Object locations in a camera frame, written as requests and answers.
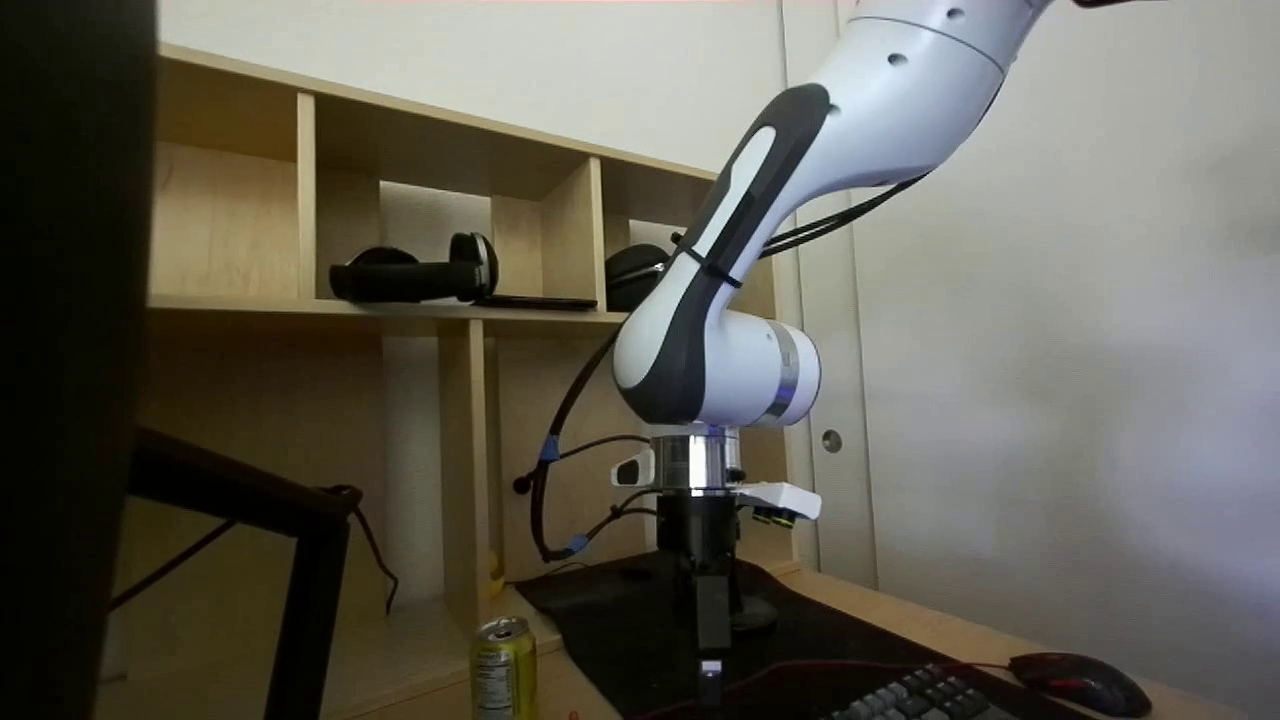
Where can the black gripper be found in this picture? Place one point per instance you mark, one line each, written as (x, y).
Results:
(697, 530)

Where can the dark grey computer keyboard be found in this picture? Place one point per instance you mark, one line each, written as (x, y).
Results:
(923, 697)

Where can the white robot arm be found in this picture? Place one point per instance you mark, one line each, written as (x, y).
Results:
(883, 106)

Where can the black desk mat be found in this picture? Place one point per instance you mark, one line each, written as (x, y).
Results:
(624, 627)

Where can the round door lock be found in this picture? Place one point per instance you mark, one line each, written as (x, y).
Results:
(828, 440)

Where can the green yellow drink can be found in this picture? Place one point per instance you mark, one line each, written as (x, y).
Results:
(504, 666)

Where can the white door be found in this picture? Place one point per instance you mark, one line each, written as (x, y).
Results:
(833, 345)

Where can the black round object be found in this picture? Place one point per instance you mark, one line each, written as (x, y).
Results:
(633, 279)

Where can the flat black item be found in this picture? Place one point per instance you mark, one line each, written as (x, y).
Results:
(534, 301)

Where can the black computer mouse red accents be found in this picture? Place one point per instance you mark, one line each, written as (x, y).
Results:
(1082, 680)

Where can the black headphones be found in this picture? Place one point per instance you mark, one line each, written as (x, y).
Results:
(407, 279)

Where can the wooden shelf unit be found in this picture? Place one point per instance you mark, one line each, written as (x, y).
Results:
(240, 227)

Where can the dark monitor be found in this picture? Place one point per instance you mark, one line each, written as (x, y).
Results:
(64, 363)

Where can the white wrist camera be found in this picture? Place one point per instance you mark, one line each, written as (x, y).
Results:
(781, 503)

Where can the black metal frame stand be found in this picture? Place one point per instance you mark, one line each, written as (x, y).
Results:
(302, 585)

